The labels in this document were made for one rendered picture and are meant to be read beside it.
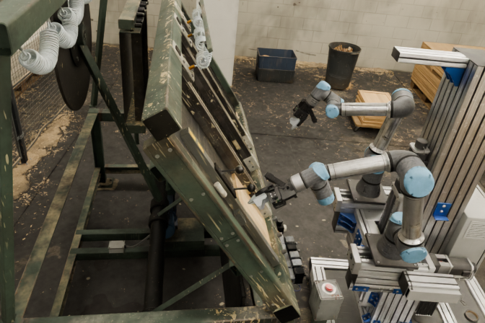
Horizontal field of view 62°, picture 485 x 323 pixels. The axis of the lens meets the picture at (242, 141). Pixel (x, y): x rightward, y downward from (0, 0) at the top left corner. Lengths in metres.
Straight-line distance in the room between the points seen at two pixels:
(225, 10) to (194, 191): 4.56
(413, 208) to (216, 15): 4.54
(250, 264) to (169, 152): 0.68
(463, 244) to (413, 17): 5.77
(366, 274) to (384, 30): 5.94
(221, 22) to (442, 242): 4.32
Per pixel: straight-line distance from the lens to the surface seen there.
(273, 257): 2.23
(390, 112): 2.39
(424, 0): 7.89
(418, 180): 1.81
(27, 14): 1.50
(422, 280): 2.39
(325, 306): 2.20
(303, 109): 2.55
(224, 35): 6.01
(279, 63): 6.54
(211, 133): 2.11
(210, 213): 1.62
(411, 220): 1.98
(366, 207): 2.70
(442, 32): 8.20
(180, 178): 1.51
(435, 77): 6.74
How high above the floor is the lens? 2.57
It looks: 31 degrees down
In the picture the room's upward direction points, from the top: 6 degrees clockwise
